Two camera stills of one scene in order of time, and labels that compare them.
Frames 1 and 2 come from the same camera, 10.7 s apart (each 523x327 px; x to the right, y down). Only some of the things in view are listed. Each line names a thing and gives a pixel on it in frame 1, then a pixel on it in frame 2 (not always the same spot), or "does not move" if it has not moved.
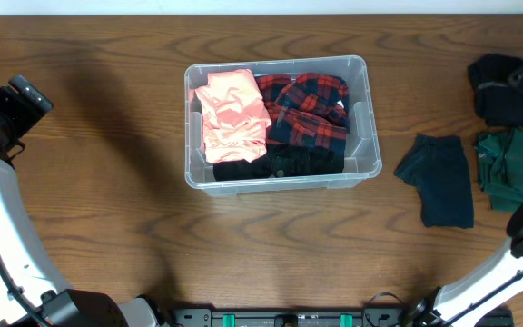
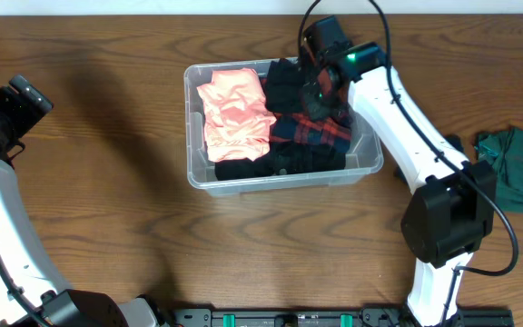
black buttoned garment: x=282 y=160 does not move
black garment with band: x=498 y=101 -> x=284 y=80
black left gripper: x=29 y=92 does not move
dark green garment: x=512 y=165 does not move
